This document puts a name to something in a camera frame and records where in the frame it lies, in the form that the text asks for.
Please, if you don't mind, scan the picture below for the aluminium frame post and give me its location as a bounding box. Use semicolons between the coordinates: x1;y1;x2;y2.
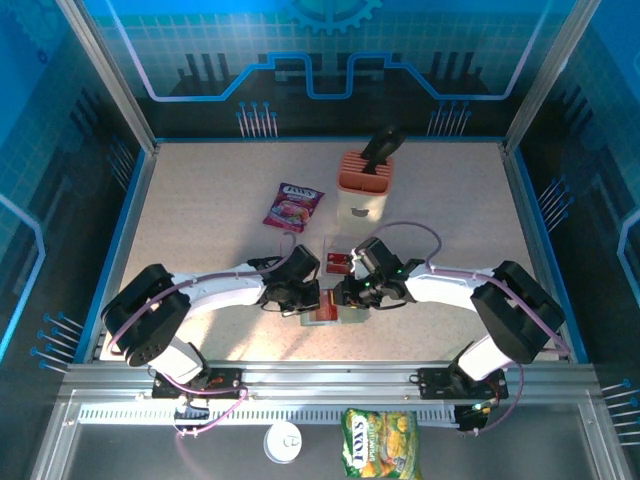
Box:
55;0;160;154
502;0;601;154

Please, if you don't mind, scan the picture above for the beige knife block orange top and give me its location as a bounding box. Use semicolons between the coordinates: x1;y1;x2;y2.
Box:
335;149;396;235

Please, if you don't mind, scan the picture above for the black knife handle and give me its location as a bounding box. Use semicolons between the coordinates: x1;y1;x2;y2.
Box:
359;124;406;177

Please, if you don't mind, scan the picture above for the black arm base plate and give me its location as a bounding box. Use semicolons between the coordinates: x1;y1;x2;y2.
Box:
416;366;510;401
151;366;247;401

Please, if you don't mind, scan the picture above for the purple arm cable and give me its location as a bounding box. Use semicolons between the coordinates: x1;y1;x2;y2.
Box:
372;221;571;436
107;230;297;439

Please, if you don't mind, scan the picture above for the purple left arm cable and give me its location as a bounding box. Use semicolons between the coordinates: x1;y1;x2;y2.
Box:
107;230;297;439

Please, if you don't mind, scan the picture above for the green Fox's candy bag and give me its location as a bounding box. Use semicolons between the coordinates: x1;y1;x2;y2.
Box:
341;408;422;480

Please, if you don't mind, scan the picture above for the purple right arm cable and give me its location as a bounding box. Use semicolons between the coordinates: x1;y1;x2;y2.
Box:
372;221;571;436

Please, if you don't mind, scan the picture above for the aluminium front rail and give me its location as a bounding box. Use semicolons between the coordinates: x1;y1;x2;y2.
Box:
59;359;601;404

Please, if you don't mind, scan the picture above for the purple Fox's candy bag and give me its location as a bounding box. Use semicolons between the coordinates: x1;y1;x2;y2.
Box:
262;182;325;235

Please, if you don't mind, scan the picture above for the white slotted cable duct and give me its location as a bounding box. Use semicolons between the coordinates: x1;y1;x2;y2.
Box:
77;406;459;426

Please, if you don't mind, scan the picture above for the white round lid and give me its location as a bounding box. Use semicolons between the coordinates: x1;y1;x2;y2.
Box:
263;422;303;464

